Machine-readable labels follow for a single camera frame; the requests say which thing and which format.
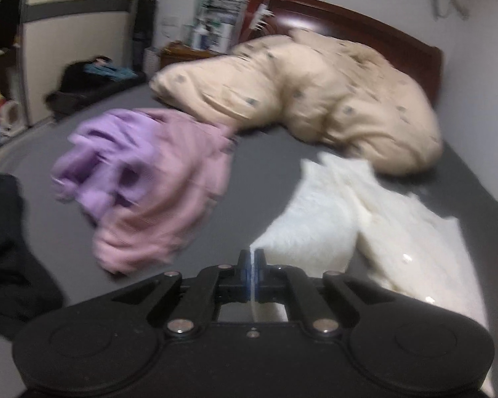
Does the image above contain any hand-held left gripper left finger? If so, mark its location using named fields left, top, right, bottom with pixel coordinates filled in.
left=110, top=250, right=250, bottom=338

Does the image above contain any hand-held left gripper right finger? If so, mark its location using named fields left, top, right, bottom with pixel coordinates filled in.
left=254, top=250, right=393, bottom=338

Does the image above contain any white fuzzy cardigan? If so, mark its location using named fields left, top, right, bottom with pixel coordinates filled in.
left=249, top=151, right=489, bottom=332

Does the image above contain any grey bed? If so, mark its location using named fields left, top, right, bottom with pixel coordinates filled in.
left=0, top=70, right=498, bottom=398

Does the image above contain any pink ribbed garment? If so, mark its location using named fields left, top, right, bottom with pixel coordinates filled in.
left=90, top=108, right=238, bottom=275

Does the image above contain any purple garment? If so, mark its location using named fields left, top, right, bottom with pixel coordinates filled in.
left=51, top=108, right=167, bottom=216

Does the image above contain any beige heart-print duvet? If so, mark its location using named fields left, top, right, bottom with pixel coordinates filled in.
left=149, top=29, right=444, bottom=175

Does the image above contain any wooden nightstand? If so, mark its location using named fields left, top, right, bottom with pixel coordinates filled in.
left=160, top=40, right=230, bottom=70

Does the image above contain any black garment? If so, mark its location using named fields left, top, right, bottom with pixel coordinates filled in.
left=0, top=169, right=65, bottom=333

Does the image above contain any black bag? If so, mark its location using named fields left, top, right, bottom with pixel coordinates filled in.
left=45, top=55, right=147, bottom=122

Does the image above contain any teal cloth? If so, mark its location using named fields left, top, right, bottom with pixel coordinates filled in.
left=82, top=61, right=138, bottom=80

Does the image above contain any white power strip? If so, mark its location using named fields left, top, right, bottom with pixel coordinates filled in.
left=252, top=3, right=275, bottom=33

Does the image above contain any black tall appliance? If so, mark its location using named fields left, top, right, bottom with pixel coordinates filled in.
left=132, top=0, right=157, bottom=72

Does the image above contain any dark wooden headboard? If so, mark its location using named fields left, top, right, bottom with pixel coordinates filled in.
left=236, top=0, right=444, bottom=106

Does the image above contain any cream grey striped wardrobe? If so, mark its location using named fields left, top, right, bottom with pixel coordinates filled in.
left=17, top=0, right=141, bottom=128

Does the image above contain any white open shelf unit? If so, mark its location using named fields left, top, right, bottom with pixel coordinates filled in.
left=0, top=0, right=30, bottom=159

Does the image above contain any black wire rack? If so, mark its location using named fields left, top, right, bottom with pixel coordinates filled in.
left=186, top=0, right=250, bottom=53

